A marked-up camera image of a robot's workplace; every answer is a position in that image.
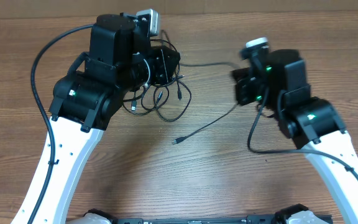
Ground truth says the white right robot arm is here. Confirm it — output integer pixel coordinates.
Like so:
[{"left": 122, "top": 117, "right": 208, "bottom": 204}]
[{"left": 232, "top": 47, "right": 358, "bottom": 223}]

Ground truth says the black USB cable bundle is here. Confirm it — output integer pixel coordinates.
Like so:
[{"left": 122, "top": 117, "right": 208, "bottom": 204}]
[{"left": 121, "top": 29, "right": 193, "bottom": 123}]

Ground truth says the thin black USB cable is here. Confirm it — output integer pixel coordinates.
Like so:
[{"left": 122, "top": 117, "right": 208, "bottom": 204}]
[{"left": 171, "top": 61, "right": 241, "bottom": 146}]

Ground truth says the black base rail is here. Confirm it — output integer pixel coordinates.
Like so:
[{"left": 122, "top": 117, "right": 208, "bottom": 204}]
[{"left": 67, "top": 204, "right": 333, "bottom": 224}]

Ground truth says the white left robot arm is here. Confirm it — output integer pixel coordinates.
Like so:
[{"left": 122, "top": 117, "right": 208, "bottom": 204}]
[{"left": 13, "top": 9, "right": 180, "bottom": 223}]

